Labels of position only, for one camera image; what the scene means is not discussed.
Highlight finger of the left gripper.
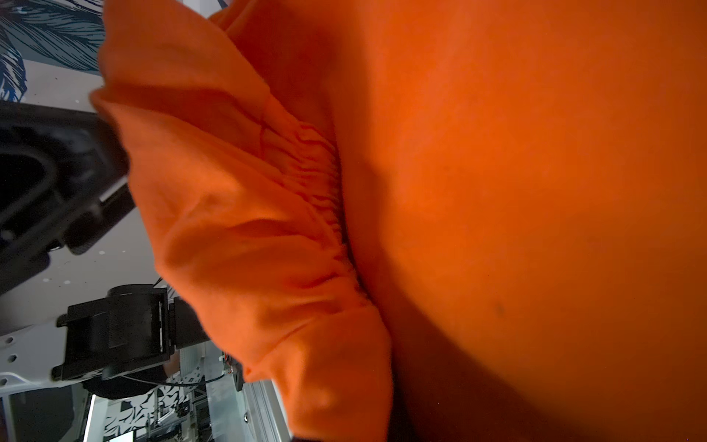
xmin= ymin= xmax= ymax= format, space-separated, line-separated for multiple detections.
xmin=1 ymin=101 xmax=136 ymax=293

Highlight orange shorts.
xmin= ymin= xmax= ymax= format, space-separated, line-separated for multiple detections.
xmin=91 ymin=1 xmax=706 ymax=441

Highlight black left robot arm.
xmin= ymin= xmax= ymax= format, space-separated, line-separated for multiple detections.
xmin=1 ymin=102 xmax=205 ymax=396

